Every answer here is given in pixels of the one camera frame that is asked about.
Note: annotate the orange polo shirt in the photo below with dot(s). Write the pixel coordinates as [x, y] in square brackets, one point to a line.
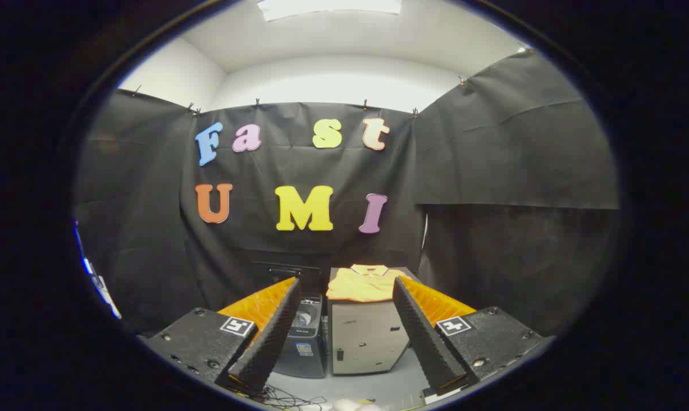
[361, 283]

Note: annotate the grey cabinet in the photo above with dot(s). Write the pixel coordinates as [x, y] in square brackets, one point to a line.
[367, 337]

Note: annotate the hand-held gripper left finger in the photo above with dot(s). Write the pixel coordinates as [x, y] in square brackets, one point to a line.
[273, 342]

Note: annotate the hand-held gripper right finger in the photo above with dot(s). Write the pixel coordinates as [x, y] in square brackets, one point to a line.
[427, 342]

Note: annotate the white and blue object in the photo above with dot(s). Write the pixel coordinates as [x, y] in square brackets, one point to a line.
[96, 279]

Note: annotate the dark grey washing machine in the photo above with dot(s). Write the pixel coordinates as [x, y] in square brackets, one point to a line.
[307, 357]

